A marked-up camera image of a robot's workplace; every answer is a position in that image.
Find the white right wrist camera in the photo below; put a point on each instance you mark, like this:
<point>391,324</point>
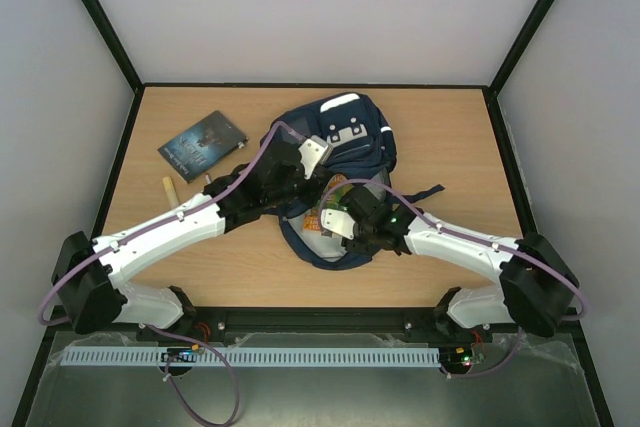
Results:
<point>338,222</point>

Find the navy blue student backpack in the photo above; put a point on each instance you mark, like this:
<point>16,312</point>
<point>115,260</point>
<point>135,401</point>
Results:
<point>356,214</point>

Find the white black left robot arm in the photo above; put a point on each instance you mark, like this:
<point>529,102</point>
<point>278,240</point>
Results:
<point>92,277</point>

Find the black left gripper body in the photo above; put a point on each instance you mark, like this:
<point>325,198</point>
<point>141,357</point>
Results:
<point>282,194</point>

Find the controller circuit board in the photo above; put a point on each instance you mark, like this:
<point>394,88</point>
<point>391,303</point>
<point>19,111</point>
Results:
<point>190,354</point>
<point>463,355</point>

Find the left controller circuit board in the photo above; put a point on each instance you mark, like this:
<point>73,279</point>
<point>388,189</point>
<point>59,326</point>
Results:
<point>190,354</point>

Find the right controller circuit board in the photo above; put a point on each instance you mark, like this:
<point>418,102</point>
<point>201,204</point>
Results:
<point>463,355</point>

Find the dark blue paperback book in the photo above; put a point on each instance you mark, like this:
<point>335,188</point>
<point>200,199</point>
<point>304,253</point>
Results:
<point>196,150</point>

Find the orange green illustrated book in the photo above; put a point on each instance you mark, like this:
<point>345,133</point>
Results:
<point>310,223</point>

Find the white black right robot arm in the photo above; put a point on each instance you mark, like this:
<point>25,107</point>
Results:
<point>530,286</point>

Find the yellow glue stick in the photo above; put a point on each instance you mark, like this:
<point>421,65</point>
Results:
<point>170,192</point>

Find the light blue slotted cable duct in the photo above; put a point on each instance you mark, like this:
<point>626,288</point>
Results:
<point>253,357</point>

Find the black aluminium frame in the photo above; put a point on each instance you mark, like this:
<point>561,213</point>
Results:
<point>309,320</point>

